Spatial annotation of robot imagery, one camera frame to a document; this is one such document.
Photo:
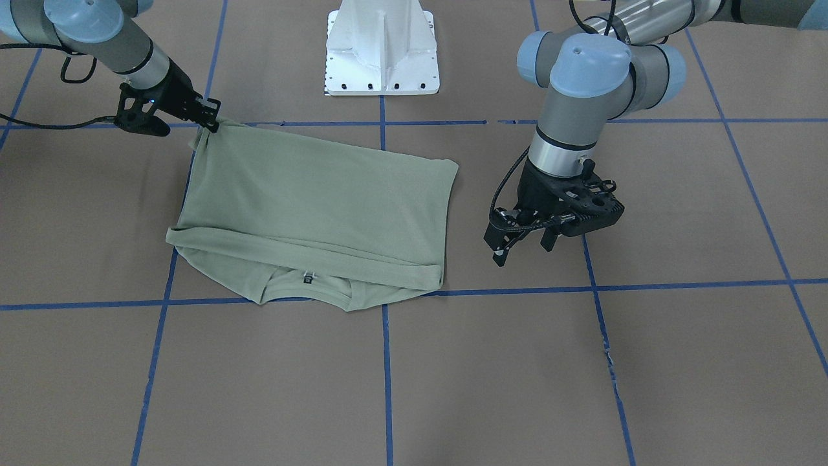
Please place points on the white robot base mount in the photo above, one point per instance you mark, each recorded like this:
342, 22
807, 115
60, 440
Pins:
381, 48

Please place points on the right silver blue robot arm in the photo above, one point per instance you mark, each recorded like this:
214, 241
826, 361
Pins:
152, 83

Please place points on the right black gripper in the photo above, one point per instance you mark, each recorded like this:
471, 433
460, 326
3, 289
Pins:
176, 92

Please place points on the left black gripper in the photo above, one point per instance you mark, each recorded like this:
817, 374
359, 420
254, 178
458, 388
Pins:
534, 188

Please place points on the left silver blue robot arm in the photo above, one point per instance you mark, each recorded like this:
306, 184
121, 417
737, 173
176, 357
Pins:
605, 67

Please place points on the sage green long-sleeve shirt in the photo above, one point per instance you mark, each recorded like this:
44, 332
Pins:
270, 214

